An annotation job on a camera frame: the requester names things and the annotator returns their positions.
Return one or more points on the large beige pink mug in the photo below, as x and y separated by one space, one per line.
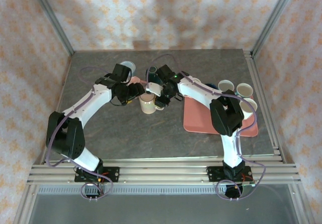
148 107

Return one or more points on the small pink mug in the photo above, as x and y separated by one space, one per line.
135 79

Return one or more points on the dark green mug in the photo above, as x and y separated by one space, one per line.
152 74

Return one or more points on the large pale blue mug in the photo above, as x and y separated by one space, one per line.
129 64

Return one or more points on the pink plastic tray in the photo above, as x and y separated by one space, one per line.
198 120

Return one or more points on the navy blue mug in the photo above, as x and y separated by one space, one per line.
211 85

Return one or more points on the white ribbed mug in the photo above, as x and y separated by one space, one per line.
249 107

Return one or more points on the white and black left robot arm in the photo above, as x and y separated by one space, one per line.
85 105

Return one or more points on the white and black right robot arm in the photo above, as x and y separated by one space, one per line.
198 91

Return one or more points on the grey metal panel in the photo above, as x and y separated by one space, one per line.
161 209

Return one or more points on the small green circuit board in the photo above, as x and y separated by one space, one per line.
249 183

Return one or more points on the aluminium base rail beam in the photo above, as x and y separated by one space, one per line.
161 171

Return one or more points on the aluminium upright post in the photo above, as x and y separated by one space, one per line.
275 15
51 15

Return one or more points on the aluminium frame leg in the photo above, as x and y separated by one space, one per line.
25 204
300 205

